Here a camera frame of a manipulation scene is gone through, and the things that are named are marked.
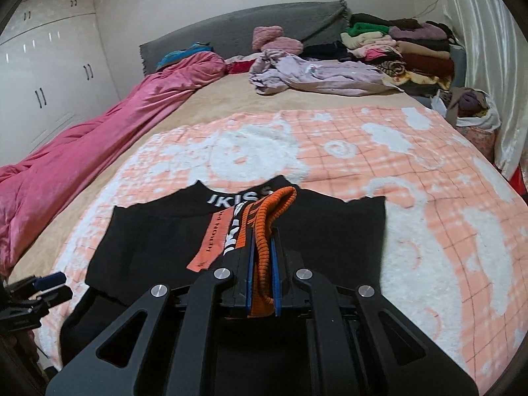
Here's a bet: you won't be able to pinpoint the lilac crumpled garment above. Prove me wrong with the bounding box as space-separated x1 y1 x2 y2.
249 50 401 97

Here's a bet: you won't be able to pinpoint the stack of folded clothes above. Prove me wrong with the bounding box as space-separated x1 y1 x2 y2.
300 13 465 97

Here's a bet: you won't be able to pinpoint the blue teal cloth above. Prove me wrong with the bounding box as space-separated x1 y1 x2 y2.
156 42 213 72

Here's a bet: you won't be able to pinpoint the grey quilted headboard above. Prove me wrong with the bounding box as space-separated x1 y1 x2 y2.
140 0 348 75

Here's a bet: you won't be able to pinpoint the dark red cloth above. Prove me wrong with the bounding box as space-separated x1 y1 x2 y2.
225 59 256 75

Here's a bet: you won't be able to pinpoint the white wardrobe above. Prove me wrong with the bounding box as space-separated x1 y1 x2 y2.
1 0 119 165

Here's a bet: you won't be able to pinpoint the white satin curtain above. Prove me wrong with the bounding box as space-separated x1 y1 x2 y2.
445 0 527 179

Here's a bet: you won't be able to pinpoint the pink fluffy garment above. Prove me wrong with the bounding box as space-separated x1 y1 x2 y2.
251 26 303 55

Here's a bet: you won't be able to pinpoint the beige plush bed sheet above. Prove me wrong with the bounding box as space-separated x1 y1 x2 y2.
7 74 421 282

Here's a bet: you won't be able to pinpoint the peach white plaid blanket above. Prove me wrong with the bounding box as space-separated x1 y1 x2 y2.
54 106 527 391

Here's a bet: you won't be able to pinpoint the black sweater orange cuffs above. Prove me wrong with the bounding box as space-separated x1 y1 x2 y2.
59 174 388 396

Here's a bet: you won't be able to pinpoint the pink velvet duvet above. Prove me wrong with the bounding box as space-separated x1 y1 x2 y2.
1 51 225 278

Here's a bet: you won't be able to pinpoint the white bag with clothes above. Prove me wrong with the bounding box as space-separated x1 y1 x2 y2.
431 88 501 162

